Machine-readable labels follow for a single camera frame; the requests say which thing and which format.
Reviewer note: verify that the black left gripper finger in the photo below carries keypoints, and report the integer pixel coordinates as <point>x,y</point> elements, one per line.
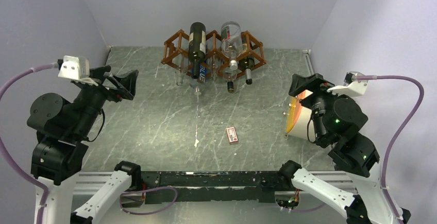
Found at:
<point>98,73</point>
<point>123,86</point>

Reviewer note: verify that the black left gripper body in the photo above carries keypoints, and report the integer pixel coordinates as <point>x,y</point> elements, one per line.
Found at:
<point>92,97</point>

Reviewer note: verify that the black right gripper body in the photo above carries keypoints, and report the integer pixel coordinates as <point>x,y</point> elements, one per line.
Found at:
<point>319,100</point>

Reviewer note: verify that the green bottle silver neck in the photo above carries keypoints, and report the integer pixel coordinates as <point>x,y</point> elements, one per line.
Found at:
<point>247,63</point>

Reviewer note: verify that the clear whisky bottle black label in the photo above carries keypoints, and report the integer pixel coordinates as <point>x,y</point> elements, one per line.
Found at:
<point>230,71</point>

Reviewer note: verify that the blue square glass bottle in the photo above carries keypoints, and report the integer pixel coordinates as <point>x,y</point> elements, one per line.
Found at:
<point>199,77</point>

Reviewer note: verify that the clear bottle white cap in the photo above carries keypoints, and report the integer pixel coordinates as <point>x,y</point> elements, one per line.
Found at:
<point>231,42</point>

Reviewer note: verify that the dark green wine bottle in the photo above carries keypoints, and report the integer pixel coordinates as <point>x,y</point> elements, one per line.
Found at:
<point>197,47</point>

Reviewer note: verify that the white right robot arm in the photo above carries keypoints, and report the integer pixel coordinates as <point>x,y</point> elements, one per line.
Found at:
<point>337,121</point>

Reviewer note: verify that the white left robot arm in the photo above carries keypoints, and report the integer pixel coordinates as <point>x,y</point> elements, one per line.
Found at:
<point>62,128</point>

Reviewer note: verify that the brown wooden wine rack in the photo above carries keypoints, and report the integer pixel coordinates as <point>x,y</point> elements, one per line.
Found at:
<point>173,46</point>

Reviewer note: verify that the white cone lampshade orange inside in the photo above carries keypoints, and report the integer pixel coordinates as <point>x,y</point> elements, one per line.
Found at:
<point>298,122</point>

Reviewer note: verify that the red white small box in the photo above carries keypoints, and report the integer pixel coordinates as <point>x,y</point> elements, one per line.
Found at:
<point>232,135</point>

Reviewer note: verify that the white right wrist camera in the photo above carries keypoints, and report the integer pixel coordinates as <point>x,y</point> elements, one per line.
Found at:
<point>352,86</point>

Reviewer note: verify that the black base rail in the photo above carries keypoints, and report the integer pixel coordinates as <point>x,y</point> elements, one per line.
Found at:
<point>183,186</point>

